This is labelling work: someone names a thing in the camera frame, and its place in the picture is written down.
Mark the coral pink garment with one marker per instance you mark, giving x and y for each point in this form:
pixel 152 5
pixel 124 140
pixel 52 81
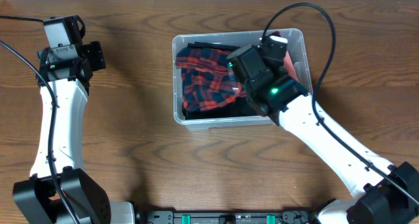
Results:
pixel 288 64

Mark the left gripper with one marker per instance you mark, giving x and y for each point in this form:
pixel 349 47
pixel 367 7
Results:
pixel 93 54

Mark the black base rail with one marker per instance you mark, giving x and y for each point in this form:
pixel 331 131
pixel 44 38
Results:
pixel 170 217

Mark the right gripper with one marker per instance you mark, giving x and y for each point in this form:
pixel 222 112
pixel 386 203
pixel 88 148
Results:
pixel 284 72

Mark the red navy plaid shirt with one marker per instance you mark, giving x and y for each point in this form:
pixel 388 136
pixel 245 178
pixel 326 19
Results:
pixel 207 80

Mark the large black garment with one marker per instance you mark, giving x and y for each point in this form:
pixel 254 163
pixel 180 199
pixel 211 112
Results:
pixel 239 108

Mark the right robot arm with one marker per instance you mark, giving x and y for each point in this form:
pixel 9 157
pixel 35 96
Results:
pixel 381 192

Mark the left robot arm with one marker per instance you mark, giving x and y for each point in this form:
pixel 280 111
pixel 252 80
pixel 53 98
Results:
pixel 58 189

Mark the clear plastic storage bin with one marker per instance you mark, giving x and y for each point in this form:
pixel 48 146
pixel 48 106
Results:
pixel 297 52

